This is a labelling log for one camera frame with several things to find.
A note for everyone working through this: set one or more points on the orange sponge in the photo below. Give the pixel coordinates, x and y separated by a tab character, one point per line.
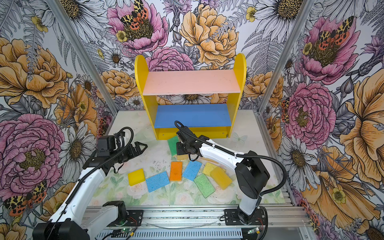
176	171

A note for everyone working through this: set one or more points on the aluminium front rail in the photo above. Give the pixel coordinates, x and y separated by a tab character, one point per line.
203	222

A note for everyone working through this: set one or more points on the dark green scrub sponge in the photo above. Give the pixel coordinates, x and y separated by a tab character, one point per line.
173	145

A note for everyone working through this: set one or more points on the light yellow sponge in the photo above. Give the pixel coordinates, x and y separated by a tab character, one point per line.
209	160

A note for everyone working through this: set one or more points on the bright yellow square sponge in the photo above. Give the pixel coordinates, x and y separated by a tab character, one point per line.
136	177

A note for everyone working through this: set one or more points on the pale yellow sponge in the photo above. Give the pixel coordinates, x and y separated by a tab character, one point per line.
182	157

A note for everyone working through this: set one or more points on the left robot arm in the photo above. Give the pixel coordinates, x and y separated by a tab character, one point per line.
66	223

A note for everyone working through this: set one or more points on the golden yellow sponge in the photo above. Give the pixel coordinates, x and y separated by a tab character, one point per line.
221	178

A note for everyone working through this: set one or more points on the blue sponge lower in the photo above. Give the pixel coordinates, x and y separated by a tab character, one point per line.
157	181

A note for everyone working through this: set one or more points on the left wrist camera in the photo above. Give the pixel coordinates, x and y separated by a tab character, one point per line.
106	145

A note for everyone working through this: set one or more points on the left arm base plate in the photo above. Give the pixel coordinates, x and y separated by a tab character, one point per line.
134	219

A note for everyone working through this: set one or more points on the yellow shelf unit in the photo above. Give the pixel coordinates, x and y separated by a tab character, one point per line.
215	121

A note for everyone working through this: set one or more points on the blue sponge upper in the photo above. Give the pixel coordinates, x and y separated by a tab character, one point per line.
192	170

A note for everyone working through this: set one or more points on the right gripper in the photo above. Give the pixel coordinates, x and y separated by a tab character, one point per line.
179	151

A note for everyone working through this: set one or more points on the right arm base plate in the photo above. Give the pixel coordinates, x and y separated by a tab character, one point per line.
235	217

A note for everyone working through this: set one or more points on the light green sponge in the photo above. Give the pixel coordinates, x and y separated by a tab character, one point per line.
204	185

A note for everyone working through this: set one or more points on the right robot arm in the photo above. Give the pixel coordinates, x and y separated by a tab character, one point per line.
251	173

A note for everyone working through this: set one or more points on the blue sponge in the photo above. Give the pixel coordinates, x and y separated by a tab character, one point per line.
157	181
192	170

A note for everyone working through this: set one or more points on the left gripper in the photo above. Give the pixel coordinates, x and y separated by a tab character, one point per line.
132	153

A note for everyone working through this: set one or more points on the lime yellow sponge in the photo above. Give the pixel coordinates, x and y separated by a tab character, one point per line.
209	167

